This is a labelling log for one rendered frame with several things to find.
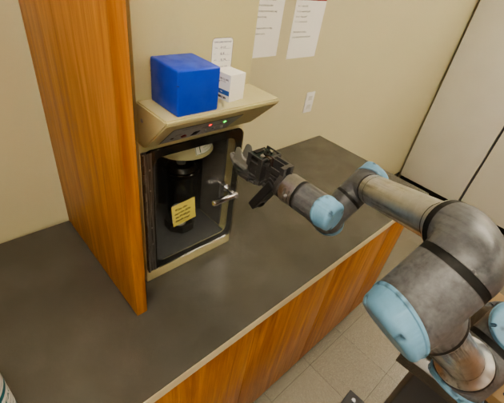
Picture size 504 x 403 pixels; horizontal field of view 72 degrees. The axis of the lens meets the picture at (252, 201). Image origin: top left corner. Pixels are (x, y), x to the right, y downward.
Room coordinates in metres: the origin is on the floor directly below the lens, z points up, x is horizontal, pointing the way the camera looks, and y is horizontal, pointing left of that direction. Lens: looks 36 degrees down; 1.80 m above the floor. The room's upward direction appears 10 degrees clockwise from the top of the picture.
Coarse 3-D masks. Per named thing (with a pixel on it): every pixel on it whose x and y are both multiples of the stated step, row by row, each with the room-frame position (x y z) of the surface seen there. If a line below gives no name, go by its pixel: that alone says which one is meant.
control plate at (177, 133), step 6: (222, 120) 0.74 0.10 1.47; (228, 120) 0.76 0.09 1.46; (234, 120) 0.79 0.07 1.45; (192, 126) 0.67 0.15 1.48; (198, 126) 0.70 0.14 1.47; (204, 126) 0.72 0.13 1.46; (210, 126) 0.74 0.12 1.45; (216, 126) 0.77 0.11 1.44; (222, 126) 0.80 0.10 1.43; (174, 132) 0.65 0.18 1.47; (180, 132) 0.67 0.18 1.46; (186, 132) 0.69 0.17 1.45; (192, 132) 0.71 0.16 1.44; (198, 132) 0.74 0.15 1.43; (204, 132) 0.76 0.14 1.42; (168, 138) 0.67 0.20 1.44; (174, 138) 0.69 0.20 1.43; (180, 138) 0.72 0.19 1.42
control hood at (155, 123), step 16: (256, 96) 0.82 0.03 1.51; (272, 96) 0.84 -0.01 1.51; (144, 112) 0.65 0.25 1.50; (160, 112) 0.64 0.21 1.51; (208, 112) 0.68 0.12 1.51; (224, 112) 0.71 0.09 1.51; (240, 112) 0.75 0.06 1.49; (256, 112) 0.82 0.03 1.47; (144, 128) 0.65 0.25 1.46; (160, 128) 0.61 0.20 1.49; (176, 128) 0.64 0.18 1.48; (224, 128) 0.83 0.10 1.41; (144, 144) 0.66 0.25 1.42; (160, 144) 0.69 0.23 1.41
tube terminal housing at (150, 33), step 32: (128, 0) 0.68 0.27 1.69; (160, 0) 0.72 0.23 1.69; (192, 0) 0.78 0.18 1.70; (224, 0) 0.84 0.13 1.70; (256, 0) 0.91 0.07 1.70; (128, 32) 0.68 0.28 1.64; (160, 32) 0.72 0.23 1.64; (192, 32) 0.78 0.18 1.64; (224, 32) 0.84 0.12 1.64; (192, 256) 0.80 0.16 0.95
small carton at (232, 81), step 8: (224, 72) 0.77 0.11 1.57; (232, 72) 0.78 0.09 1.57; (240, 72) 0.79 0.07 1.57; (224, 80) 0.76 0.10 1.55; (232, 80) 0.76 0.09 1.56; (240, 80) 0.78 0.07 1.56; (224, 88) 0.76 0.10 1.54; (232, 88) 0.76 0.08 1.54; (240, 88) 0.78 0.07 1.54; (224, 96) 0.76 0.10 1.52; (232, 96) 0.76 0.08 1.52; (240, 96) 0.79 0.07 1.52
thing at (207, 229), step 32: (160, 160) 0.70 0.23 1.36; (192, 160) 0.77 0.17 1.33; (224, 160) 0.85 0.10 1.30; (160, 192) 0.70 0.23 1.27; (192, 192) 0.78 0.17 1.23; (224, 192) 0.86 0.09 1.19; (160, 224) 0.70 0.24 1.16; (192, 224) 0.78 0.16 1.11; (224, 224) 0.87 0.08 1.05; (160, 256) 0.70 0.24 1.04
